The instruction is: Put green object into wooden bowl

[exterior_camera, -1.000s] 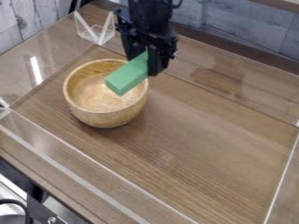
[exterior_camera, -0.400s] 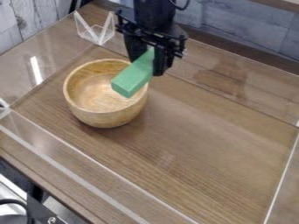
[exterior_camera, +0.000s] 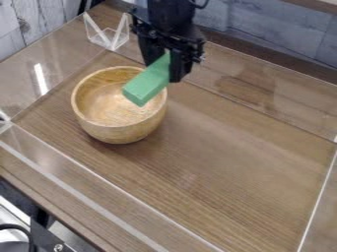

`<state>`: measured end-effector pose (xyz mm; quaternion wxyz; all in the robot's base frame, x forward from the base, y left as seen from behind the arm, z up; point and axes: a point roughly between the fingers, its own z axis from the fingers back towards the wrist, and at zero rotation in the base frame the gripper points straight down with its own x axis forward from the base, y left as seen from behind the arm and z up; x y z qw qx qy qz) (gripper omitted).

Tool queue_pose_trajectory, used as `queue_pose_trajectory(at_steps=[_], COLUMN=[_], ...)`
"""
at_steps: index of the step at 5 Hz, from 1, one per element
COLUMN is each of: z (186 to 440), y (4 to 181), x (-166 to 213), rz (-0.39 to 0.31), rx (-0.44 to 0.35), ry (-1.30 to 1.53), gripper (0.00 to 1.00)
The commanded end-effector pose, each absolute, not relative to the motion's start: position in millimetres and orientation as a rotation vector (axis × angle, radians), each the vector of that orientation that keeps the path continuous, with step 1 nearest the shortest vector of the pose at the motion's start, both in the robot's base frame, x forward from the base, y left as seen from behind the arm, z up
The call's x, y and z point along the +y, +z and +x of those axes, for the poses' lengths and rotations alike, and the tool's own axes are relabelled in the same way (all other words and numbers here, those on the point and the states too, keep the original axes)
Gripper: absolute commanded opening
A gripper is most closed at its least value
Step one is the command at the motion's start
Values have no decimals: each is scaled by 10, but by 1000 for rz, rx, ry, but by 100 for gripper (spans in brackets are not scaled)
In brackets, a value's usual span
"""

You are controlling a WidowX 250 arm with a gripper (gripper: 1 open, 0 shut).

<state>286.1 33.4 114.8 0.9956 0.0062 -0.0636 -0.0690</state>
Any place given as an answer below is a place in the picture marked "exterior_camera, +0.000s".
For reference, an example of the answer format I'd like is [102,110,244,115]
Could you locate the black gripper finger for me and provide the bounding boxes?
[169,49,200,83]
[138,33,168,66]

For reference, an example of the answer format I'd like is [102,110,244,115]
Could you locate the clear acrylic enclosure walls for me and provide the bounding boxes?
[0,6,337,252]

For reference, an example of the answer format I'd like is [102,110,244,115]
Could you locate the black bracket with cable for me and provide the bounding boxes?
[0,216,90,252]

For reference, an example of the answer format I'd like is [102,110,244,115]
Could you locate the wooden bowl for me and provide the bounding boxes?
[71,66,168,145]

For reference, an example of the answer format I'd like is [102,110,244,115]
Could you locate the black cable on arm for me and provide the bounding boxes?
[189,0,212,10]

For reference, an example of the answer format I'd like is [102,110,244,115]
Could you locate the green rectangular block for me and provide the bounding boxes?
[124,53,170,107]

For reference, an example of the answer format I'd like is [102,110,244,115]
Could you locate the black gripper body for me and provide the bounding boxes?
[129,0,208,62]

